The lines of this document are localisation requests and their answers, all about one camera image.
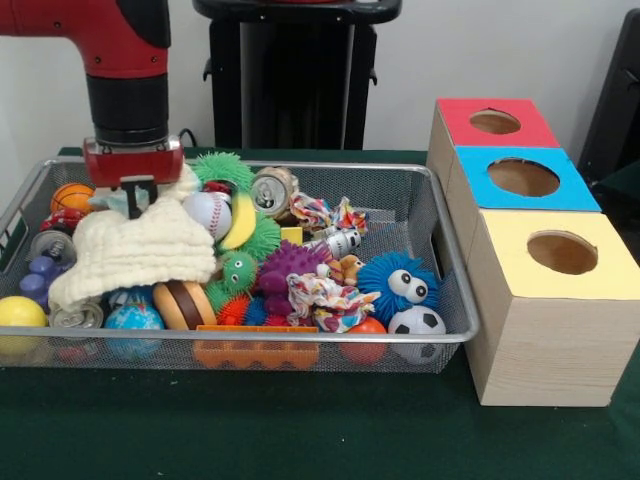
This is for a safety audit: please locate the black chair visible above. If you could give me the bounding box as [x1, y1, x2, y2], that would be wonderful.
[577, 8, 640, 174]

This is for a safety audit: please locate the purple spiky toy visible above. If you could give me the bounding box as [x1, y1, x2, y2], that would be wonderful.
[257, 240, 334, 316]

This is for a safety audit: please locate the orange basketball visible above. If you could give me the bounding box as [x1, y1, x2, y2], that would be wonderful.
[50, 183, 96, 214]

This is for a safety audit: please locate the mint green cloth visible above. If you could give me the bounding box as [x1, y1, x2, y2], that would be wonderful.
[89, 192, 131, 212]

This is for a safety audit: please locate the crushed drink can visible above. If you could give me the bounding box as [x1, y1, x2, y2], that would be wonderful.
[251, 166, 300, 219]

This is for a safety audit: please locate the wooden box with three holes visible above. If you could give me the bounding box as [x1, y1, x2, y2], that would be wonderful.
[426, 97, 640, 407]

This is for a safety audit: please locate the dark green table cloth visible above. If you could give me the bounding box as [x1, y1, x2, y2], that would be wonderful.
[590, 158, 640, 214]
[0, 146, 640, 480]

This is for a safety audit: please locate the green puffer ball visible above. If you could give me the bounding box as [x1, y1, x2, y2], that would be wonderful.
[192, 152, 256, 194]

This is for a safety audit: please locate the colourful rope toy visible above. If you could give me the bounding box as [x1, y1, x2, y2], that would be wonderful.
[288, 192, 370, 235]

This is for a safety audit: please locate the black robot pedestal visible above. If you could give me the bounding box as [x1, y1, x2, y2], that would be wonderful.
[192, 0, 404, 150]

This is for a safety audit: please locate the silver wire mesh bin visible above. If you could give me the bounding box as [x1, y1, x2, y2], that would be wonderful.
[0, 155, 480, 374]

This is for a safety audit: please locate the soccer ball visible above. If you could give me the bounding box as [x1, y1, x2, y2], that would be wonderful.
[388, 305, 447, 362]

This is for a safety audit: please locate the toy hamburger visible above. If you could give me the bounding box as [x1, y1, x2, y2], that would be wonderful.
[152, 280, 217, 330]

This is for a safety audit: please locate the blue puffer ball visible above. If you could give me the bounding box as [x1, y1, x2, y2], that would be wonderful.
[357, 251, 441, 321]

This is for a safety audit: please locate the cream waffle cloth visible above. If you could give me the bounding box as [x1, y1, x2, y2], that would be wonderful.
[48, 164, 217, 314]

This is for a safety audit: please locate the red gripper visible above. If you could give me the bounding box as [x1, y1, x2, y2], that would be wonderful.
[82, 134, 185, 220]

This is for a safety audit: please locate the white baseball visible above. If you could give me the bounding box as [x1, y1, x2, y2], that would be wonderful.
[182, 192, 234, 239]

